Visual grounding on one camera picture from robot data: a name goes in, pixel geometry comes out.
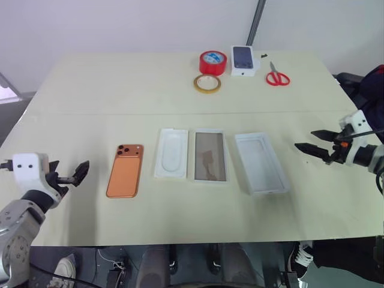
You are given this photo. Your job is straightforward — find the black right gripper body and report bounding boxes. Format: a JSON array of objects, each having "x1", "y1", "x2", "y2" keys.
[{"x1": 327, "y1": 125, "x2": 351, "y2": 165}]

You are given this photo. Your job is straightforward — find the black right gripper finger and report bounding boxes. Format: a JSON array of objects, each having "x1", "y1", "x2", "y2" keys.
[
  {"x1": 310, "y1": 129, "x2": 341, "y2": 142},
  {"x1": 294, "y1": 142, "x2": 331, "y2": 164}
]

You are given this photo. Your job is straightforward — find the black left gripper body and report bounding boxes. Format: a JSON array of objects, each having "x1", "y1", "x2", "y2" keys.
[{"x1": 44, "y1": 170, "x2": 76, "y2": 196}]

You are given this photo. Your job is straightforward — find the orange smartphone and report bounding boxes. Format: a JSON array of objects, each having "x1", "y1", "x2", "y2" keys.
[{"x1": 105, "y1": 143, "x2": 146, "y2": 199}]

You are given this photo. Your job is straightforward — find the white phone tray insert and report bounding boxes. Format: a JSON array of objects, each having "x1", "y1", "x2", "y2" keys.
[{"x1": 154, "y1": 128, "x2": 190, "y2": 181}]

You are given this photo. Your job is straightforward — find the white box with phone print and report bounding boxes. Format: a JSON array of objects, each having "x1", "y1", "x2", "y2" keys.
[{"x1": 230, "y1": 44, "x2": 261, "y2": 78}]

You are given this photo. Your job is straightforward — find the black chair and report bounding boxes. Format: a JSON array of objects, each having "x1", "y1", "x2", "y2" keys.
[{"x1": 332, "y1": 71, "x2": 365, "y2": 109}]

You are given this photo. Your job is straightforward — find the dark jacket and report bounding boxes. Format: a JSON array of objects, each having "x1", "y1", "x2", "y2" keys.
[{"x1": 357, "y1": 64, "x2": 384, "y2": 145}]

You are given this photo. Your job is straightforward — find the white shoe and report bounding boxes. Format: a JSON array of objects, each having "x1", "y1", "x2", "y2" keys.
[{"x1": 53, "y1": 253, "x2": 77, "y2": 280}]

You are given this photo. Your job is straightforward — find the white tray with brown sheet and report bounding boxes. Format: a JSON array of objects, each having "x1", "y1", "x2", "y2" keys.
[{"x1": 191, "y1": 128, "x2": 230, "y2": 184}]

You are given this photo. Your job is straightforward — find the white black laced sneaker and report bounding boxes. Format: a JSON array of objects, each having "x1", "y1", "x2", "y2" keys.
[{"x1": 287, "y1": 239, "x2": 315, "y2": 281}]

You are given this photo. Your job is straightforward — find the red tape roll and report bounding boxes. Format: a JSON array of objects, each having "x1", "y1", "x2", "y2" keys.
[{"x1": 199, "y1": 50, "x2": 227, "y2": 76}]

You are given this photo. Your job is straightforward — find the grey metal pole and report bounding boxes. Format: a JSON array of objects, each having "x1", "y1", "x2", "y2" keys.
[{"x1": 246, "y1": 0, "x2": 266, "y2": 46}]

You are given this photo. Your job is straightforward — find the yellow clear tape roll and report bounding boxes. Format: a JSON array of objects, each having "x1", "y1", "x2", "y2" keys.
[{"x1": 192, "y1": 73, "x2": 223, "y2": 95}]

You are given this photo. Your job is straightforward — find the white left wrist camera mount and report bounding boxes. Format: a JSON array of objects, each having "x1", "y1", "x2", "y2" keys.
[{"x1": 11, "y1": 152, "x2": 70, "y2": 209}]

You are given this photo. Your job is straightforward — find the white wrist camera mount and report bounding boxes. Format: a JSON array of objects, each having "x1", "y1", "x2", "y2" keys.
[
  {"x1": 11, "y1": 152, "x2": 70, "y2": 209},
  {"x1": 338, "y1": 109, "x2": 369, "y2": 167}
]

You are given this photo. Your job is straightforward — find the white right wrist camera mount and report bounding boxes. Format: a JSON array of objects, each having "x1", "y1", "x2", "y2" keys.
[{"x1": 338, "y1": 109, "x2": 369, "y2": 167}]

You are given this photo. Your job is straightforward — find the red handled scissors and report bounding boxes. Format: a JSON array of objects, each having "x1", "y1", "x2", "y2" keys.
[{"x1": 265, "y1": 61, "x2": 292, "y2": 87}]

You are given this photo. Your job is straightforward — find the white floor cable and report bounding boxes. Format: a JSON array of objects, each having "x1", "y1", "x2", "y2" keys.
[{"x1": 96, "y1": 248, "x2": 128, "y2": 272}]

